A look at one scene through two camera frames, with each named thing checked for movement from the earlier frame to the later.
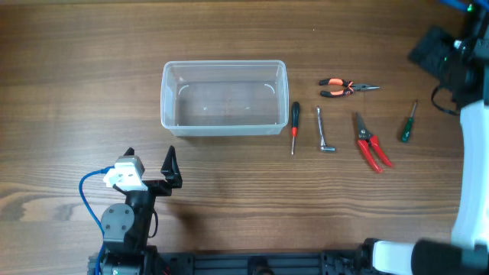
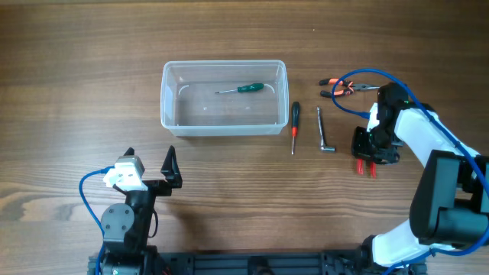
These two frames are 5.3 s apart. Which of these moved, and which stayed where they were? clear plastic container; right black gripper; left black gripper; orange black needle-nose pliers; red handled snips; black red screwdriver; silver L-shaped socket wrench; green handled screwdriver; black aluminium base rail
Moved: red handled snips; green handled screwdriver; right black gripper
Stayed: left black gripper; black aluminium base rail; orange black needle-nose pliers; silver L-shaped socket wrench; clear plastic container; black red screwdriver
